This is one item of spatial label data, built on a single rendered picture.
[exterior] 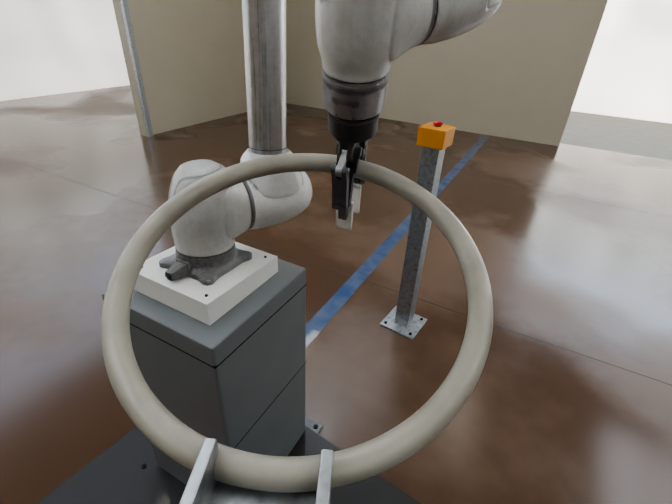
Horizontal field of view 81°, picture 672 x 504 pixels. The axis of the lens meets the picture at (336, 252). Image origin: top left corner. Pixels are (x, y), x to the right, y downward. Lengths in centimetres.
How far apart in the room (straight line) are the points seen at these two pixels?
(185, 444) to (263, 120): 79
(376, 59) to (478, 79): 612
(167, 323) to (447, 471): 118
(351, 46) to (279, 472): 45
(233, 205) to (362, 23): 63
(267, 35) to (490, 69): 571
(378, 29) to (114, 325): 45
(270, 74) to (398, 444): 85
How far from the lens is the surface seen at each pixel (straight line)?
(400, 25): 52
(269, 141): 105
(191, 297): 100
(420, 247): 193
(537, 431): 200
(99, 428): 197
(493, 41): 658
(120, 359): 50
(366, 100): 55
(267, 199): 106
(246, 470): 42
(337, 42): 51
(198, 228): 101
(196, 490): 40
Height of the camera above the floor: 145
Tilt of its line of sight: 31 degrees down
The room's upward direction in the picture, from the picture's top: 3 degrees clockwise
